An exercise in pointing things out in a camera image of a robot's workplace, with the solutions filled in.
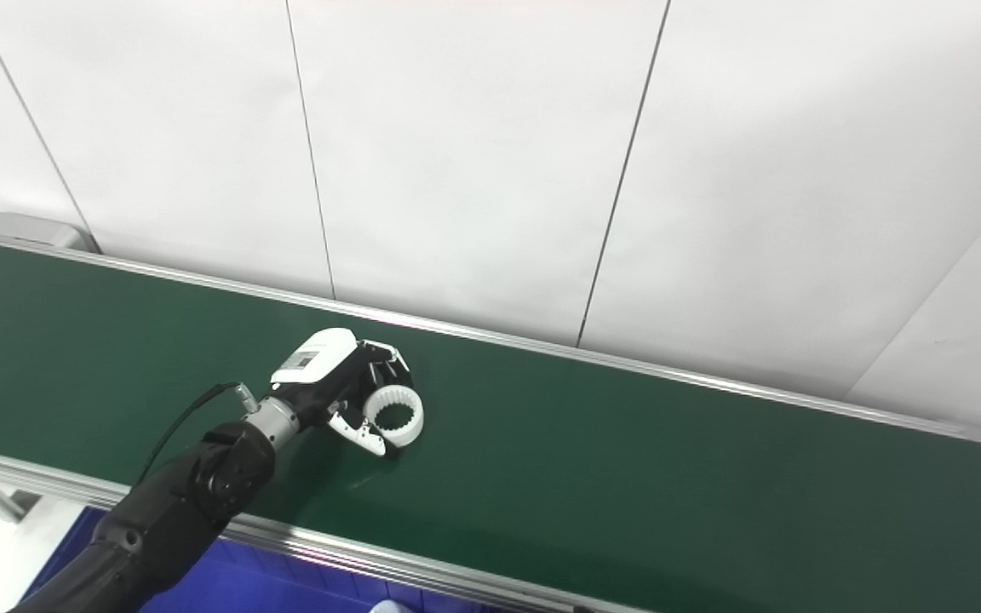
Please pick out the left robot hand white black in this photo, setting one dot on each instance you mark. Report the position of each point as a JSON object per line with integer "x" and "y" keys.
{"x": 320, "y": 362}

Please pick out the blue bin with white parts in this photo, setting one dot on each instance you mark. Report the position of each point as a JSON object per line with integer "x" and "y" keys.
{"x": 286, "y": 583}

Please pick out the green conveyor belt aluminium frame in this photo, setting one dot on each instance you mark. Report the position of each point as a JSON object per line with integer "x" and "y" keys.
{"x": 627, "y": 460}

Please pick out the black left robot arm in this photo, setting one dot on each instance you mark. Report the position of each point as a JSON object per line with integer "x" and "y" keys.
{"x": 167, "y": 519}

